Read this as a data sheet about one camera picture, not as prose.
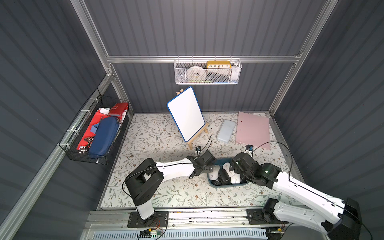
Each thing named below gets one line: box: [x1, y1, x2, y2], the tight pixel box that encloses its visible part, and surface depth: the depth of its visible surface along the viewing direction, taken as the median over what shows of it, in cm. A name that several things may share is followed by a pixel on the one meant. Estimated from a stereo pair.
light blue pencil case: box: [217, 119, 236, 143], surface depth 110 cm
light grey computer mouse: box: [208, 165, 221, 181], surface depth 86 cm
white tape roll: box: [186, 66, 207, 81], surface depth 86 cm
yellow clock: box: [206, 60, 232, 69], surface depth 89 cm
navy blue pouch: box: [88, 116, 120, 156], surface depth 70 cm
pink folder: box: [235, 111, 271, 150], surface depth 115 cm
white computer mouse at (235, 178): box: [222, 162, 241, 184], surface depth 86 cm
